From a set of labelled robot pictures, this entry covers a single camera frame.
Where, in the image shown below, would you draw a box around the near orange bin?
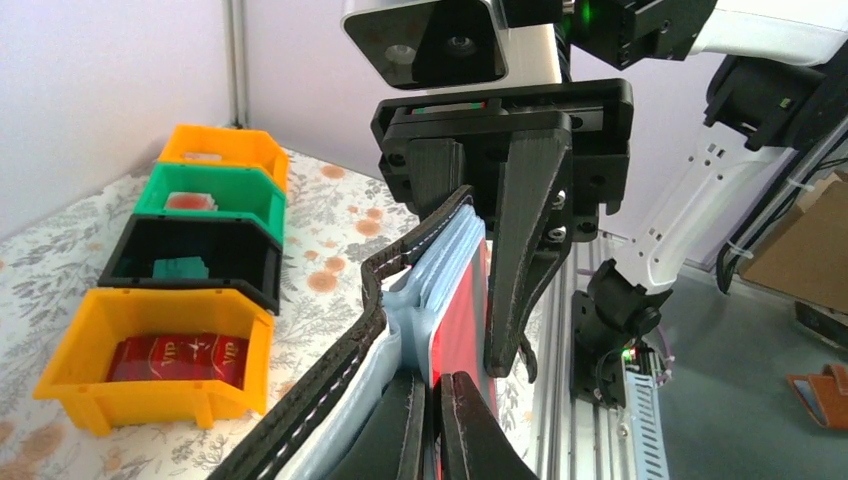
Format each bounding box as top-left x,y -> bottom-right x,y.
33,288 -> 274,436

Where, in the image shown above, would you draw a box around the white cards in orange bin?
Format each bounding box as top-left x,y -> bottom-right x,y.
182,152 -> 223,162

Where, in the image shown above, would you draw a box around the teal cards stack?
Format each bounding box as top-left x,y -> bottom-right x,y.
152,256 -> 209,279

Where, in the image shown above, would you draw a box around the floral table mat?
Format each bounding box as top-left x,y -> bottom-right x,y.
0,146 -> 551,480

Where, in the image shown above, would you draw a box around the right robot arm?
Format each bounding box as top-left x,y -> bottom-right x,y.
341,1 -> 847,406

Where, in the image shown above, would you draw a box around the cardboard box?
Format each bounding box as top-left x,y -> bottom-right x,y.
740,171 -> 847,314

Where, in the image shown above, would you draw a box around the black leather card holder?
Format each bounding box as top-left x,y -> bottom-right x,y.
213,186 -> 485,479

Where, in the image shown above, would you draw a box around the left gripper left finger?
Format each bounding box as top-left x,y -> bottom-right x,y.
327,370 -> 428,480

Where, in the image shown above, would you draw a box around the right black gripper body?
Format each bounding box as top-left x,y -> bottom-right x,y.
371,79 -> 634,238

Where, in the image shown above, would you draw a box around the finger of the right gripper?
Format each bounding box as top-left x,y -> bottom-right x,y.
406,138 -> 466,222
484,111 -> 573,378

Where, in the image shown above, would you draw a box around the white red-circle cards stack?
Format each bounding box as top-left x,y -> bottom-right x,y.
164,192 -> 218,211

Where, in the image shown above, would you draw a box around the orange bin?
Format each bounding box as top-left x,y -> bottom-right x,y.
33,288 -> 274,436
158,124 -> 290,193

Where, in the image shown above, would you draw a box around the green bin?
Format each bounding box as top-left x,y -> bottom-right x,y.
134,163 -> 286,242

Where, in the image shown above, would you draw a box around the red VIP cards stack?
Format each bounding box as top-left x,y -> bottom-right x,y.
106,333 -> 249,388

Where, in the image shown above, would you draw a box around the far orange bin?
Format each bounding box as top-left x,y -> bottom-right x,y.
158,124 -> 290,193

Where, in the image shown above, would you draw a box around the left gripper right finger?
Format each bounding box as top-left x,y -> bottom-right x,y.
438,372 -> 537,480

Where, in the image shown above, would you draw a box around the black bin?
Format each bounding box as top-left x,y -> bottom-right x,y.
97,214 -> 282,314

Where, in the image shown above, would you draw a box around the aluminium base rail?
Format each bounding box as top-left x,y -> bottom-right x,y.
529,231 -> 637,480

